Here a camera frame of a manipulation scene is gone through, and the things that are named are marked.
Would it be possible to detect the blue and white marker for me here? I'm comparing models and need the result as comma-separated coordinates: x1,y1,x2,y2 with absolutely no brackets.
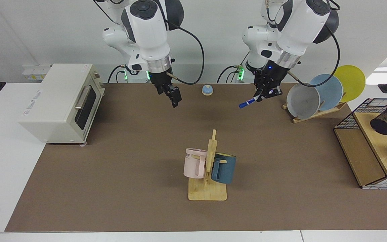
239,95,264,109

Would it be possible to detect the grey plate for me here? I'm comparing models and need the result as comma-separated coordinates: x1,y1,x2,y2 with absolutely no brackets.
287,83,321,119

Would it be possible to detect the wooden plate rack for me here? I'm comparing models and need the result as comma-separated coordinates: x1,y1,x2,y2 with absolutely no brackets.
283,101,348,124

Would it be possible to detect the light blue plate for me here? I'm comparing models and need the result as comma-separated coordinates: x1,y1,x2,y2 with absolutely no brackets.
309,74,343,111

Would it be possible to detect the yellow plate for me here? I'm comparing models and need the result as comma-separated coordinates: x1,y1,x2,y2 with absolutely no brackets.
334,65,366,103

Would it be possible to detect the pink cup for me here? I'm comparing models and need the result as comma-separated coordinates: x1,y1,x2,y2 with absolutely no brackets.
183,148,208,179

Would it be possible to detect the dark teal cup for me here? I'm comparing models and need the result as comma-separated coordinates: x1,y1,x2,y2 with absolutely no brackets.
211,153,237,185

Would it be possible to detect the brown table cloth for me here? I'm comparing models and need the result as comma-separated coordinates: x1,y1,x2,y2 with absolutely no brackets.
5,82,387,232

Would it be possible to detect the pale toaster oven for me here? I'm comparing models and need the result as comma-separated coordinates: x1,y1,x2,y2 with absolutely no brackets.
18,64,105,147

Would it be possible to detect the wooden cup stand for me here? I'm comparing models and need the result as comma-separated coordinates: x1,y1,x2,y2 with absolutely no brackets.
188,129,227,201

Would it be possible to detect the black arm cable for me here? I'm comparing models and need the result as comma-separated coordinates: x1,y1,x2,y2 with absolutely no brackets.
286,0,341,88
160,0,205,85

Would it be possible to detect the black base cable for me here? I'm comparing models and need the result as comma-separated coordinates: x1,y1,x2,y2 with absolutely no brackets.
107,65,128,84
217,52,249,83

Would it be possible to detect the wire basket with wooden floor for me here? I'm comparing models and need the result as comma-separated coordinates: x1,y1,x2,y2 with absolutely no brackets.
334,98,387,190

